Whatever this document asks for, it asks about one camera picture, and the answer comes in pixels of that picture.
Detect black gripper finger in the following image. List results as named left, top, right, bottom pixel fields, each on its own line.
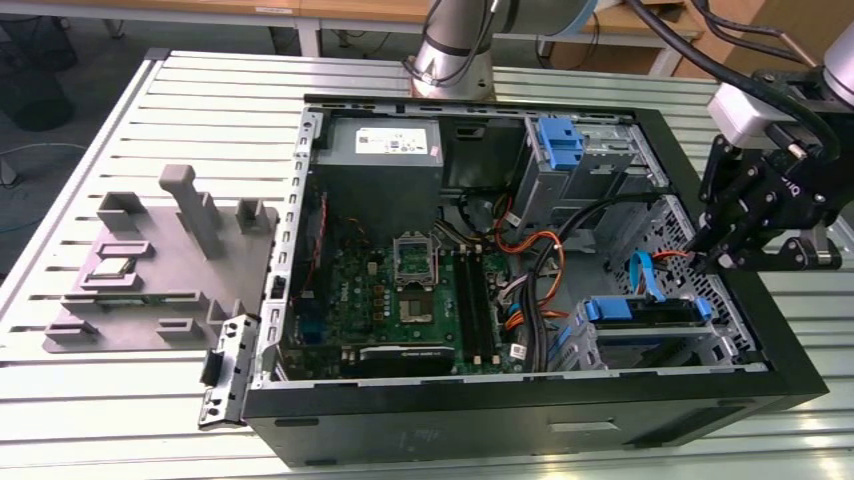
left=704, top=188, right=845, bottom=275
left=686, top=132, right=764, bottom=255

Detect disk power wire black plug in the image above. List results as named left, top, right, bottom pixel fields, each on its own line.
left=640, top=248, right=709, bottom=301

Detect blue data wire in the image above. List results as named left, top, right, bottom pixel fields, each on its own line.
left=626, top=249, right=673, bottom=305

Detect hard disk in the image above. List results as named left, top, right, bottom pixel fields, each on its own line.
left=552, top=293, right=721, bottom=369

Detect silver disk bay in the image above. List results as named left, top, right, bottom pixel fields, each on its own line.
left=572, top=293, right=740, bottom=372

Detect blue plastic drive latch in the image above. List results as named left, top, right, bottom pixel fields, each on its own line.
left=536, top=117, right=588, bottom=172

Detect brown wooden cabinet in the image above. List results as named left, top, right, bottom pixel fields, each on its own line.
left=673, top=0, right=854, bottom=144

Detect silver drive cage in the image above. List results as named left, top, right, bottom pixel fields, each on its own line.
left=513, top=114, right=673, bottom=241

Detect white-clip RAM slot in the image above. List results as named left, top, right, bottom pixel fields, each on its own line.
left=456, top=243, right=484, bottom=366
left=474, top=243, right=504, bottom=366

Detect black-clip RAM slot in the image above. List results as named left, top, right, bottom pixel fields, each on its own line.
left=448, top=245, right=474, bottom=365
left=465, top=245, right=493, bottom=366

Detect metal socket cover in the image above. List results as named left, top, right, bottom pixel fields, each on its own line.
left=390, top=232, right=441, bottom=292

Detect CPU socket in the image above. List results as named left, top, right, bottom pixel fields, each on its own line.
left=398, top=289, right=445, bottom=326

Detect grey power supply unit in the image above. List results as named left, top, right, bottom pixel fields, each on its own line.
left=311, top=117, right=448, bottom=239

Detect black PC case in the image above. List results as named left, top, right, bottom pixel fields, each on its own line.
left=241, top=92, right=832, bottom=469

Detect black graphics card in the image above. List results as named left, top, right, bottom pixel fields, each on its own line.
left=338, top=343, right=460, bottom=380

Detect green motherboard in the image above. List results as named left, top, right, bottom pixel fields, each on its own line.
left=291, top=243, right=530, bottom=377

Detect black case fan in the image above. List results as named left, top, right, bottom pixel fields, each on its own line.
left=293, top=164, right=330, bottom=306

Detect blue expansion slot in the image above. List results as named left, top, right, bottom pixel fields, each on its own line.
left=299, top=318, right=329, bottom=348

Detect grey parts rack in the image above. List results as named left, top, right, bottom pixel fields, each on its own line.
left=41, top=163, right=282, bottom=355

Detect green RAM stick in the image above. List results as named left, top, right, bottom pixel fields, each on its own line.
left=93, top=294, right=169, bottom=308

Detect silver CPU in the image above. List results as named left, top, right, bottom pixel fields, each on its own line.
left=90, top=258, right=141, bottom=282

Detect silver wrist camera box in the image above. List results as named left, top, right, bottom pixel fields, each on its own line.
left=705, top=81, right=797, bottom=150

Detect red orange yellow wire bundle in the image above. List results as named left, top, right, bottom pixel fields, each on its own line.
left=493, top=229, right=570, bottom=334

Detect wooden desk white frame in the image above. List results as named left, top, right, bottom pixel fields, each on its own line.
left=0, top=0, right=322, bottom=57
left=318, top=0, right=706, bottom=77

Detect yellow black power wires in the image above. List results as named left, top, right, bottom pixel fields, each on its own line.
left=432, top=217, right=493, bottom=247

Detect grey card retention bracket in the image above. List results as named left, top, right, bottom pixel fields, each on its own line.
left=198, top=312, right=263, bottom=432

